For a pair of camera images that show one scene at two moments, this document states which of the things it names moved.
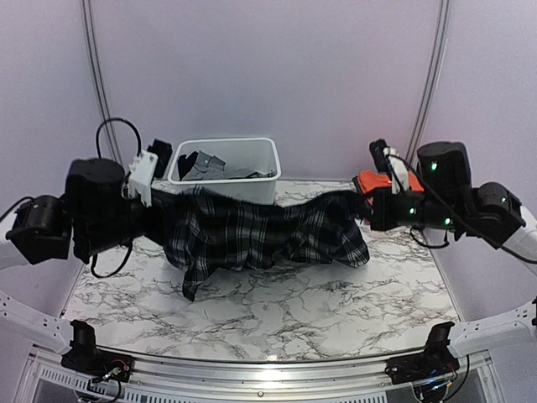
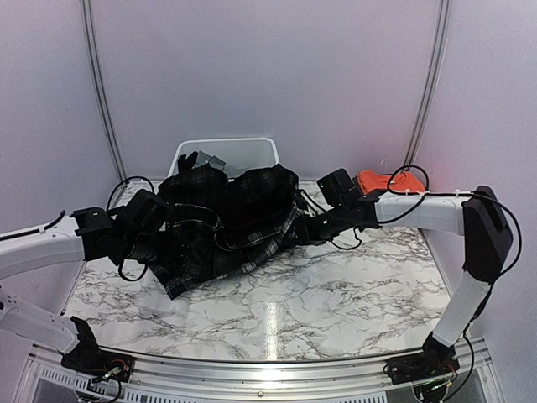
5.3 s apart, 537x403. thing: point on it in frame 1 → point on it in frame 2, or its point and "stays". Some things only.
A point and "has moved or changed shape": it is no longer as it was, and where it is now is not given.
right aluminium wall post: (435, 77) stays
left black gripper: (164, 207) → (170, 250)
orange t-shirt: (367, 180) stays
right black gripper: (383, 217) → (310, 236)
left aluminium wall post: (98, 75) stays
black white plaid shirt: (204, 231) has moved or changed shape
